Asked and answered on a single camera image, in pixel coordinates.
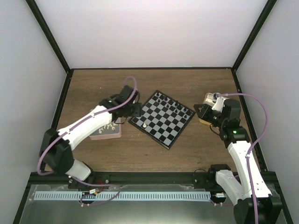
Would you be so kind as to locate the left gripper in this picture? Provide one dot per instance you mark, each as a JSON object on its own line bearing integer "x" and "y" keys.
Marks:
{"x": 137, "y": 112}

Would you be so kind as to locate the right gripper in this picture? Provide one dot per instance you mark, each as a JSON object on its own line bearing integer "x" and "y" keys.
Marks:
{"x": 204, "y": 113}

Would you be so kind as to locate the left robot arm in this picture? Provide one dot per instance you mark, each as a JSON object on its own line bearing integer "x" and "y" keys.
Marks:
{"x": 58, "y": 145}

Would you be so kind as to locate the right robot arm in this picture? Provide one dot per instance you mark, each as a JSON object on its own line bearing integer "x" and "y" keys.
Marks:
{"x": 253, "y": 201}

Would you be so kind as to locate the black chess pieces row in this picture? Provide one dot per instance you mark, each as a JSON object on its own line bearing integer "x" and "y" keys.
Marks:
{"x": 171, "y": 106}

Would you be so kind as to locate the gold tin box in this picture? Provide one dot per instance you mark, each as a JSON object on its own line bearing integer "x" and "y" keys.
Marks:
{"x": 211, "y": 109}

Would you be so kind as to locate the pink tin box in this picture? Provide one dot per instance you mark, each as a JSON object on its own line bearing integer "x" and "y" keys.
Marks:
{"x": 109, "y": 131}

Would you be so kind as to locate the black and white chessboard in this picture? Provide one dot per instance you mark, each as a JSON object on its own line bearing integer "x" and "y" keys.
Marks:
{"x": 161, "y": 127}

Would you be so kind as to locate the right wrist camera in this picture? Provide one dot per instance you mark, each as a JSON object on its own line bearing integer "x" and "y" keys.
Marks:
{"x": 215, "y": 101}

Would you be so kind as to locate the black aluminium mounting rail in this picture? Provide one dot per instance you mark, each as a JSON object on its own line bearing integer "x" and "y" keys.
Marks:
{"x": 126, "y": 178}

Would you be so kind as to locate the black enclosure frame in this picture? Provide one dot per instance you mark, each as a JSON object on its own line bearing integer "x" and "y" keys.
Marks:
{"x": 270, "y": 176}

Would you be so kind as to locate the light blue slotted cable duct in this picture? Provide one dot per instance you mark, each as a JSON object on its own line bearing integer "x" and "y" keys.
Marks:
{"x": 123, "y": 196}

